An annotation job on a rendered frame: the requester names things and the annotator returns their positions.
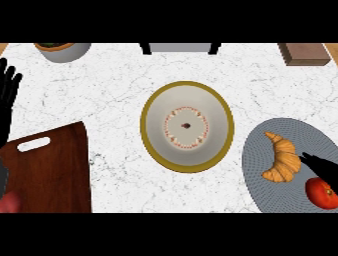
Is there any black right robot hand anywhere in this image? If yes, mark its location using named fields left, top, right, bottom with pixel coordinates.
left=298, top=151, right=338, bottom=212

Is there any red tomato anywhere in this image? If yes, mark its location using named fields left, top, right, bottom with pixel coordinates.
left=304, top=176, right=338, bottom=211

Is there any round grey placemat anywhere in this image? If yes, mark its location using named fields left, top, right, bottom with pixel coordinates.
left=241, top=117, right=338, bottom=214

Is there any white bowl with yellow rim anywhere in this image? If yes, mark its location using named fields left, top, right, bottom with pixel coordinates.
left=140, top=80, right=236, bottom=174

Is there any golden croissant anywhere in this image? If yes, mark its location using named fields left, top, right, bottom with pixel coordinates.
left=262, top=131, right=303, bottom=184

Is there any grey plant pot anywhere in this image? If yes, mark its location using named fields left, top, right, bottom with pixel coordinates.
left=33, top=43, right=93, bottom=64

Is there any dark brown wooden cutting board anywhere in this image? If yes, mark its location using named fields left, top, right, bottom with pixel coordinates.
left=0, top=120, right=93, bottom=214

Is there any red round fruit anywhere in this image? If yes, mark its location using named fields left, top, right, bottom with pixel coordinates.
left=0, top=191, right=24, bottom=214

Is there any brown wooden block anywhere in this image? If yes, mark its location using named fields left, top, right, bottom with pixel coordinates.
left=278, top=43, right=332, bottom=67

